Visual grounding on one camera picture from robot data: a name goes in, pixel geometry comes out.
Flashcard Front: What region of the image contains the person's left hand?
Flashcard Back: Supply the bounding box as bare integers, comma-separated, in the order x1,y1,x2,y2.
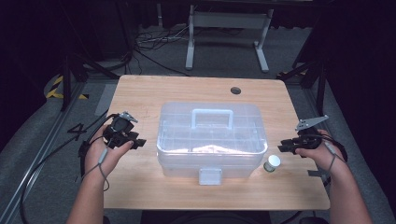
84,124,134,185

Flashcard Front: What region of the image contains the small white-capped bottle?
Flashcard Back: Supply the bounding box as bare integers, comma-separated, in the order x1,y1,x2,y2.
262,154,282,174

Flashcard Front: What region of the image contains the aluminium floor rail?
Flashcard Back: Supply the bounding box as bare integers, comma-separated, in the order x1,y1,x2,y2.
0,82,86,224

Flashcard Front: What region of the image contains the grey right wrist strap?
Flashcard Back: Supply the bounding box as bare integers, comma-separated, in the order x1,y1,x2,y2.
323,141,347,174

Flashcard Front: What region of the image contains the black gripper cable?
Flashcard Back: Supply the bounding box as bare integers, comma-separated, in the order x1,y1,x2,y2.
311,130,348,188
19,108,119,224

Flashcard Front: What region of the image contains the person's dark clothing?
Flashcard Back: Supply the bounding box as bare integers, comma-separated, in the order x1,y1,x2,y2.
139,210,273,224

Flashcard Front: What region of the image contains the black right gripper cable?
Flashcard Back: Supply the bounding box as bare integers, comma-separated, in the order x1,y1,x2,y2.
311,130,348,188

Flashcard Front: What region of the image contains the grey tape piece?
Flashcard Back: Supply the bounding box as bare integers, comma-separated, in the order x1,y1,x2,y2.
307,169,327,178

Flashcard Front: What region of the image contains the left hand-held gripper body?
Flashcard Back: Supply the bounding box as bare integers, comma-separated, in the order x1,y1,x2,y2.
102,110,140,149

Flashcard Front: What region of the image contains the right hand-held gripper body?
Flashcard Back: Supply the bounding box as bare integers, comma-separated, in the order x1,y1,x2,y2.
293,114,330,150

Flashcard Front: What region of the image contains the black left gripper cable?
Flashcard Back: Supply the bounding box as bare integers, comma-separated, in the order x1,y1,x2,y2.
19,108,119,224

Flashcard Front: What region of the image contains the grey wrist strap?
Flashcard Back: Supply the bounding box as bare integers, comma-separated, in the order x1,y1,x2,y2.
80,147,111,192
323,141,347,174

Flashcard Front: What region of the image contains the grey left wrist strap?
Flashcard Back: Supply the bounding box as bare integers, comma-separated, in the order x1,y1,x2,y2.
80,147,111,192

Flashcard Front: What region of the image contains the grey metal desk frame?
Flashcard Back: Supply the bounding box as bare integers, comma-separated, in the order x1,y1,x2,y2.
185,4,276,75

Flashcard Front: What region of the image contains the clear plastic storage box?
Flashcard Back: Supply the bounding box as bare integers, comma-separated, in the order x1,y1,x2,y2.
156,101,269,187

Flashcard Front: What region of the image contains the person's right hand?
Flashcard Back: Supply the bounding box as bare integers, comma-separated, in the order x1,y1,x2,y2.
294,129,347,174

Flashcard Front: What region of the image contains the bundle of floor cables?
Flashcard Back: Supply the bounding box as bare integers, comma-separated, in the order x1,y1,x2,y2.
133,24,191,77

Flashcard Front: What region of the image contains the yellow black floor tape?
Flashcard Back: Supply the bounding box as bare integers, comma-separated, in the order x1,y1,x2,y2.
45,75,90,101

